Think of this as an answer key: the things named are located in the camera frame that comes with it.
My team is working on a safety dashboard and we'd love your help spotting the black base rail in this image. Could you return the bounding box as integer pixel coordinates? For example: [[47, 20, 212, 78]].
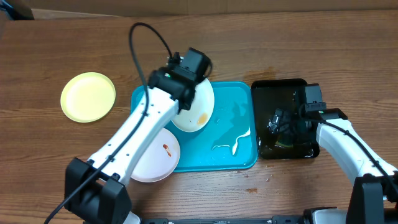
[[139, 207, 349, 224]]

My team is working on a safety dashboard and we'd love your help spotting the white plate pink rim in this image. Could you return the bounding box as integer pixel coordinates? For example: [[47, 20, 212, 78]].
[[131, 128, 180, 183]]

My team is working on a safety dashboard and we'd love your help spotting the dark object top left corner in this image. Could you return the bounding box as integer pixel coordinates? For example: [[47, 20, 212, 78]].
[[1, 0, 35, 21]]

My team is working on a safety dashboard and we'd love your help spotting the white plate blue rim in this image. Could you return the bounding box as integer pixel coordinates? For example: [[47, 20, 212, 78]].
[[172, 78, 215, 133]]

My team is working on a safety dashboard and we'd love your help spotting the green yellow sponge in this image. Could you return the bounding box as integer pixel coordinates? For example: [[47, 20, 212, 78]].
[[275, 136, 294, 147]]

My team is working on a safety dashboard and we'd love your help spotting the teal plastic tray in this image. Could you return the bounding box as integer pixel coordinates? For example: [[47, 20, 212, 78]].
[[129, 81, 259, 173]]

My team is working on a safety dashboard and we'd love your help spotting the white plate green rim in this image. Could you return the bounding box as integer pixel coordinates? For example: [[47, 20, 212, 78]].
[[60, 72, 116, 123]]

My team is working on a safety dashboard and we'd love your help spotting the black rectangular water tray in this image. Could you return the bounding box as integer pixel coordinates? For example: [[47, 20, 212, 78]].
[[251, 78, 320, 159]]

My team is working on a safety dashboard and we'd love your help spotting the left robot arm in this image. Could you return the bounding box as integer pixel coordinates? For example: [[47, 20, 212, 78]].
[[61, 48, 212, 223]]

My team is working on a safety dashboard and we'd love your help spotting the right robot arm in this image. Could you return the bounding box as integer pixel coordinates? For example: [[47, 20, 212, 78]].
[[267, 84, 397, 223]]

